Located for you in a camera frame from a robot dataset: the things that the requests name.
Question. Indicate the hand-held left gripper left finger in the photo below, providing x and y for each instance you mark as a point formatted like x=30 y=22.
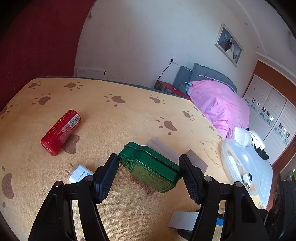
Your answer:
x=106 y=180

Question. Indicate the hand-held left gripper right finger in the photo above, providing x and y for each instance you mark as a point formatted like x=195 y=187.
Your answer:
x=190 y=180

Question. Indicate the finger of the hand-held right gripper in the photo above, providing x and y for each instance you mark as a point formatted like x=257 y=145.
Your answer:
x=220 y=222

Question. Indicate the grey textured card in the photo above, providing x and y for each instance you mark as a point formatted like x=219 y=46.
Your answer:
x=182 y=220

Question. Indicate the green metal tin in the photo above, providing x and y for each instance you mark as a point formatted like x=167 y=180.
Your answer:
x=148 y=169

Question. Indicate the clear plastic container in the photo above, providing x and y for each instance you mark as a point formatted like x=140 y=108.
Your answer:
x=233 y=162

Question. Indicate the red cylindrical can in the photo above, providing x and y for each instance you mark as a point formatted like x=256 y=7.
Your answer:
x=61 y=132

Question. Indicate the white charger plug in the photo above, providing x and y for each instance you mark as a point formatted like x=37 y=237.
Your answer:
x=78 y=175

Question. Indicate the white bed sheet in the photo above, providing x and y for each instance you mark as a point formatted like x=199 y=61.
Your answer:
x=267 y=180

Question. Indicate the green box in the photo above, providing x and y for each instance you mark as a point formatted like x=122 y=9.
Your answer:
x=293 y=175

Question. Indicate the white zebra-striped box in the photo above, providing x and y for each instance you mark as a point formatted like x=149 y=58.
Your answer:
x=247 y=177

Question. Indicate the black cloth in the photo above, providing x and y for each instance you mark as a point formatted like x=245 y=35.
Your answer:
x=262 y=154

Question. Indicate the yellow paw-print blanket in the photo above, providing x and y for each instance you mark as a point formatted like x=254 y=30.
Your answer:
x=115 y=120

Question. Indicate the white cloth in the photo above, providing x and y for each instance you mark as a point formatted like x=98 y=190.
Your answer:
x=241 y=136

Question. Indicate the pink dotted quilt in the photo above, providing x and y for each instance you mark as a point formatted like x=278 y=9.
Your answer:
x=219 y=106

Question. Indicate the red nightstand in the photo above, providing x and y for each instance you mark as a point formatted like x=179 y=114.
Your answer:
x=171 y=88

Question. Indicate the white sliding-door wardrobe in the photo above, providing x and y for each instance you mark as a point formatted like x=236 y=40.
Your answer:
x=270 y=104

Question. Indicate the grey padded headboard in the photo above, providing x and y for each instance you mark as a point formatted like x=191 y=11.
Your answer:
x=208 y=71

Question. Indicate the red curtain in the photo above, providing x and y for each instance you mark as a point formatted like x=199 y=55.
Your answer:
x=34 y=46

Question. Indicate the white wall heater panel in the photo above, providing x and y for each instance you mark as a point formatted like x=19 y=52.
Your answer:
x=90 y=72

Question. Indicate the white wall socket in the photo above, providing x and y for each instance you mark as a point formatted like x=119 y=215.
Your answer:
x=175 y=60

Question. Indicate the framed wall picture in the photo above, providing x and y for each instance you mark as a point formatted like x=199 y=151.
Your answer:
x=229 y=45

